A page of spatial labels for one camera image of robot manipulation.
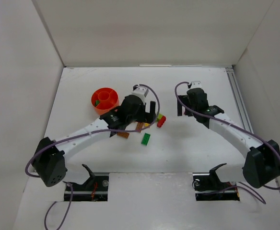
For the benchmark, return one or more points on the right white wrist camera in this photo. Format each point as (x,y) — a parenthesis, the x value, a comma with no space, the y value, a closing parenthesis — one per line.
(195,84)

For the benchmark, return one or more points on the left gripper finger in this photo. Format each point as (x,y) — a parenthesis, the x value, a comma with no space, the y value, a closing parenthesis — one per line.
(150,117)
(152,107)

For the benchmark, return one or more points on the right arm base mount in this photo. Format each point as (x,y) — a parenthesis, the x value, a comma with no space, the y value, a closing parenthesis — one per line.
(209,188)

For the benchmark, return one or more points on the brown lego plate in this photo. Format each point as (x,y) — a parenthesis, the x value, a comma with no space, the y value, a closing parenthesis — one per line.
(139,126)
(124,135)

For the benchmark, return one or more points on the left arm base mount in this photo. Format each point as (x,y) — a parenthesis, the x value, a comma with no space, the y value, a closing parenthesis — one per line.
(97,191)

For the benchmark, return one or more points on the red lego brick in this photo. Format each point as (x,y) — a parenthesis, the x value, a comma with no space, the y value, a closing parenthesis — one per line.
(161,121)

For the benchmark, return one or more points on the aluminium rail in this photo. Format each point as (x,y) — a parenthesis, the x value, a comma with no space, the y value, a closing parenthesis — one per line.
(239,100)

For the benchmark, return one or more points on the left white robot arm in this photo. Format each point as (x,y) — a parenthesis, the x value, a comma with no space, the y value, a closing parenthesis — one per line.
(51,156)

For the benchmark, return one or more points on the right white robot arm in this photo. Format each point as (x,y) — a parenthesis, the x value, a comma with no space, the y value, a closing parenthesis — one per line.
(262,158)

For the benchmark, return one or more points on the lime green lego brick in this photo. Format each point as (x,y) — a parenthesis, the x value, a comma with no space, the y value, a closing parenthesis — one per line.
(159,117)

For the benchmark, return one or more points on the orange round divided container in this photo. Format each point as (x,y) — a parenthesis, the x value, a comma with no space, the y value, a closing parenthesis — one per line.
(108,99)

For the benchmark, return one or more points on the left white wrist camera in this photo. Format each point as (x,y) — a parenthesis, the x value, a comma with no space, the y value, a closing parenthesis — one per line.
(140,91)

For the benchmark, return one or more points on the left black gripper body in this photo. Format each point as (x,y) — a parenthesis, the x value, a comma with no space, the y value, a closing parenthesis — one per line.
(147,112)

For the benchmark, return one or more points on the green lego plate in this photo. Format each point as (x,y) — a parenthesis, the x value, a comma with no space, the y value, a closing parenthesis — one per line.
(145,139)

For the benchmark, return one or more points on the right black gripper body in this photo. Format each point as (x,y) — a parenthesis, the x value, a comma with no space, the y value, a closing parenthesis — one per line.
(182,103)

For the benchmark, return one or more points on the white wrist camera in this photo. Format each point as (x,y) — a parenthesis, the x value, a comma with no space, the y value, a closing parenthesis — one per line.
(140,91)
(195,84)

